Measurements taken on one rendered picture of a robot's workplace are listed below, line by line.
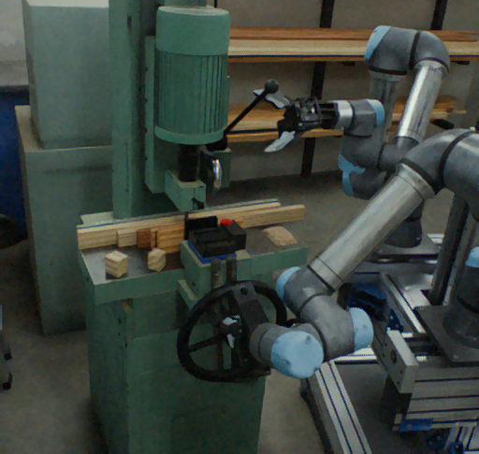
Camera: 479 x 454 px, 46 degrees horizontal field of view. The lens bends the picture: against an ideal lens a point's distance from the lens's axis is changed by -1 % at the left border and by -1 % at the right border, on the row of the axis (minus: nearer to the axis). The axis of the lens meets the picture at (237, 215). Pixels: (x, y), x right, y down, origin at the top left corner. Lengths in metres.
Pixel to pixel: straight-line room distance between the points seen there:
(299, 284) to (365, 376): 1.22
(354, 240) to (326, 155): 3.53
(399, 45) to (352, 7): 2.64
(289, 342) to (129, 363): 0.71
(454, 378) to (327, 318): 0.61
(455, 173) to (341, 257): 0.25
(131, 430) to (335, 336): 0.89
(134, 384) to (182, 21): 0.94
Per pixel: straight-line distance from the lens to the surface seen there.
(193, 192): 1.49
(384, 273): 1.89
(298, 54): 3.57
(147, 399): 1.68
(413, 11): 4.71
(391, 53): 1.76
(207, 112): 1.39
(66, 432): 2.30
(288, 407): 2.39
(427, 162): 1.11
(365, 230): 1.10
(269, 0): 4.05
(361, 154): 1.53
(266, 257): 1.55
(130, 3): 1.56
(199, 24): 1.34
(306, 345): 0.95
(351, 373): 2.27
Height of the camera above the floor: 1.66
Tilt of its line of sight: 26 degrees down
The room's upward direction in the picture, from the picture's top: 5 degrees clockwise
